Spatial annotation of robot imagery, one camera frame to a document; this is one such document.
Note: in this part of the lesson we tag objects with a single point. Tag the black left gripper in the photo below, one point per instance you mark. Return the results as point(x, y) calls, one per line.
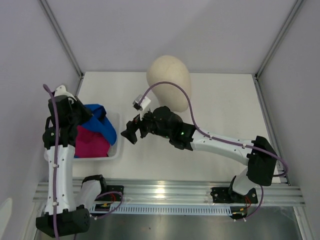
point(87, 114)

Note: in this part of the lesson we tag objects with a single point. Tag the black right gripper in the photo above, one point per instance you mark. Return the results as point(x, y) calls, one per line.
point(131, 127)

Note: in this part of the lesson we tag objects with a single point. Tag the blue cap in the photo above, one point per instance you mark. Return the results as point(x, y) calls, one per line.
point(99, 123)

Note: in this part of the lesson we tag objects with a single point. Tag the cream mannequin head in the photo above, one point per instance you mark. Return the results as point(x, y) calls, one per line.
point(168, 68)

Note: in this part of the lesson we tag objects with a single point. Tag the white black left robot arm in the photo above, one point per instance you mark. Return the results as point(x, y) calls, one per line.
point(66, 213)

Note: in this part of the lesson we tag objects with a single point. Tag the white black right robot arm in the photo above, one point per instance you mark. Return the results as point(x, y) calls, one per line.
point(258, 156)

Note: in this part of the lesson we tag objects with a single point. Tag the white plastic basket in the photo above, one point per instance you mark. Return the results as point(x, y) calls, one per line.
point(114, 152)

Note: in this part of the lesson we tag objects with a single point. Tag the pink cap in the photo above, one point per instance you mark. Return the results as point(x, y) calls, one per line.
point(90, 144)

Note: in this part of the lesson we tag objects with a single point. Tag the left aluminium corner profile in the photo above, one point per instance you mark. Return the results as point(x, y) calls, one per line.
point(49, 14)

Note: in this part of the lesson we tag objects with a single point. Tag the aluminium corner profile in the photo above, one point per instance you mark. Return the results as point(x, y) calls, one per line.
point(280, 36)
point(49, 14)

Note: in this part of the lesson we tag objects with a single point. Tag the right aluminium corner profile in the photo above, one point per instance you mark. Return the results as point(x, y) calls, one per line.
point(280, 36)

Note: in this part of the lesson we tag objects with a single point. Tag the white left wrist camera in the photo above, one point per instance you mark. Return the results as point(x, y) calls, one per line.
point(61, 93)

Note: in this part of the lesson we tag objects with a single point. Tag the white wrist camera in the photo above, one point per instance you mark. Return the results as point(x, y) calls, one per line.
point(142, 105)
point(61, 93)

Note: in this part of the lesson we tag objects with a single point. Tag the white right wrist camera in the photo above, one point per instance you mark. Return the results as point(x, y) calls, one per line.
point(142, 105)

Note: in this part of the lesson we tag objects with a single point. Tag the aluminium mounting rail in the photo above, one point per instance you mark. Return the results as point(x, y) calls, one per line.
point(171, 192)

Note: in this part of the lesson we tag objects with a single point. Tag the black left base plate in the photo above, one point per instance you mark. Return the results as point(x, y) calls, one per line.
point(111, 193)

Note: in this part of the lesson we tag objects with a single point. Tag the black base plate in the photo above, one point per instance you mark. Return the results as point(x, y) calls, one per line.
point(111, 193)
point(224, 195)

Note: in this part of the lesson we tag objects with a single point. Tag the white slotted cable duct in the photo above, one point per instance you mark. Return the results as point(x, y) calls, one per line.
point(193, 210)

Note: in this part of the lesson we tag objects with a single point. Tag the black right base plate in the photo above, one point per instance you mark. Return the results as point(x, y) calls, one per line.
point(224, 195)

